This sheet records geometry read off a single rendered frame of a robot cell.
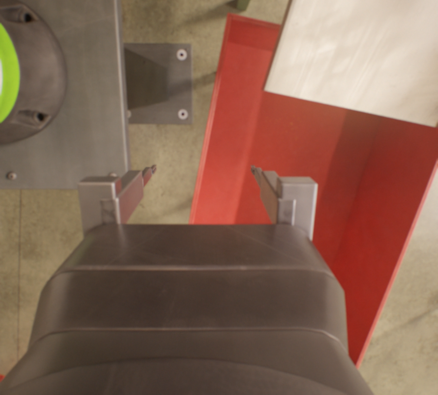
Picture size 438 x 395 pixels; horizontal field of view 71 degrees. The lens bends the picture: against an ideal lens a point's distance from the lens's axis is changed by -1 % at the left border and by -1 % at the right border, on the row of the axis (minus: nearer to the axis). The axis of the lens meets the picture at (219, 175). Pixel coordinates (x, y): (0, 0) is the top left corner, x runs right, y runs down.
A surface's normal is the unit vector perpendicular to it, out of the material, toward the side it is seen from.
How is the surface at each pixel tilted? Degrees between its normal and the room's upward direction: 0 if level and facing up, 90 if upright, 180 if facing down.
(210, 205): 0
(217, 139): 0
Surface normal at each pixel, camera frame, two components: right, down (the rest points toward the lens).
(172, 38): 0.02, 0.26
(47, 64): 0.92, 0.06
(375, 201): -0.98, -0.18
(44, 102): 0.82, 0.51
